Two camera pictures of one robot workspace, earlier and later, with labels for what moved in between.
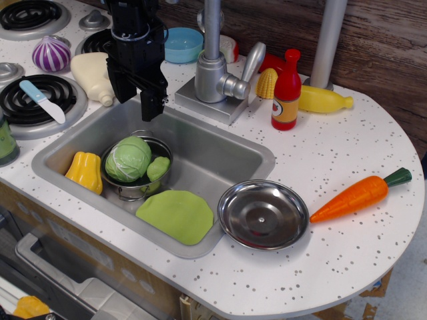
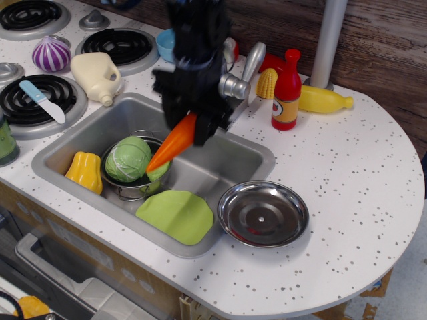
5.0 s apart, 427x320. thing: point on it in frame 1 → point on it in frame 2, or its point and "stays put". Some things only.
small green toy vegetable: (157, 167) stays put
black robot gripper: (140, 53) → (194, 89)
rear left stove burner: (32, 20) stays put
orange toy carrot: (360, 195) → (176, 143)
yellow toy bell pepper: (86, 170) stays put
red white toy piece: (230, 49) stays put
